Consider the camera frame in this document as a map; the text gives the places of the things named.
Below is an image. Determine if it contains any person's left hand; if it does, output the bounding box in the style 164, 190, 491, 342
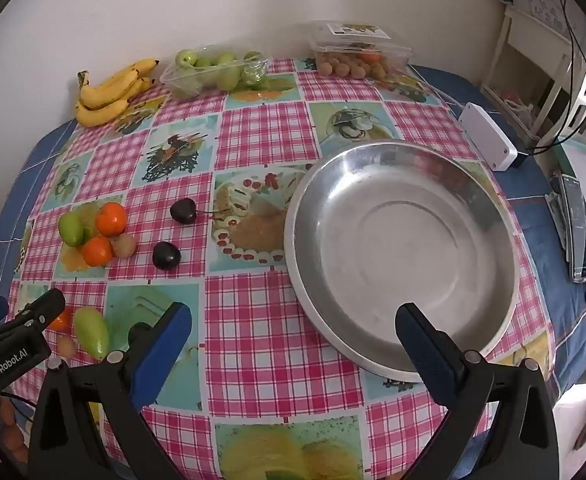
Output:
0, 397, 30, 463

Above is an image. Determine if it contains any silver remote control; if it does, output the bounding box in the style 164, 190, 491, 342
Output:
544, 191, 571, 261

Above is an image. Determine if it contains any small orange tangerine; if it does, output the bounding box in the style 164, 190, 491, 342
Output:
96, 202, 128, 237
48, 308, 74, 332
81, 236, 115, 267

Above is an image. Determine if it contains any black cable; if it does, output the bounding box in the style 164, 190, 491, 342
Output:
520, 0, 586, 157

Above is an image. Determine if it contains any round metal basin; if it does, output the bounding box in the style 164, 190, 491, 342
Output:
283, 141, 521, 382

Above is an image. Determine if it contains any pile of green jujubes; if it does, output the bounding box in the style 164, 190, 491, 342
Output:
174, 48, 268, 93

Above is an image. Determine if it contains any green jujube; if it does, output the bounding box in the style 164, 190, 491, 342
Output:
74, 306, 110, 361
58, 211, 84, 248

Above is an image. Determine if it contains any pile of brown longans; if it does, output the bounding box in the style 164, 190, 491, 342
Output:
319, 55, 391, 81

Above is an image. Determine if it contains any pink checkered picture tablecloth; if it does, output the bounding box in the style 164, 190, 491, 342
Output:
0, 57, 586, 480

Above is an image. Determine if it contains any bunch of yellow bananas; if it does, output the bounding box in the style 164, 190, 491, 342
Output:
75, 58, 161, 128

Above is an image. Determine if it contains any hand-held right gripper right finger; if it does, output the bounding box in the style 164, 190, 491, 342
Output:
395, 302, 561, 480

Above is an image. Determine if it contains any bag of green apples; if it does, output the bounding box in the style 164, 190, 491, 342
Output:
160, 46, 270, 101

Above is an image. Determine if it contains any clear plastic clamshell box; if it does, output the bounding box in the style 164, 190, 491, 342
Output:
307, 21, 414, 81

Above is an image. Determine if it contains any dark purple plum with stem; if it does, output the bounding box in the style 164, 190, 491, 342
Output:
169, 198, 224, 226

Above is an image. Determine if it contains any dark grey remote control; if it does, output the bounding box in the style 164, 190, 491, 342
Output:
558, 174, 586, 282

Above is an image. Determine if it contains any white power strip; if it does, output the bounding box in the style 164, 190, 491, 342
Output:
458, 102, 518, 172

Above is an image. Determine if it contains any white shelf unit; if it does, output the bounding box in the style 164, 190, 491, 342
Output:
480, 5, 581, 136

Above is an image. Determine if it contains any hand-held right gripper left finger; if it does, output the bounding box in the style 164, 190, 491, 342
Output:
27, 301, 194, 480

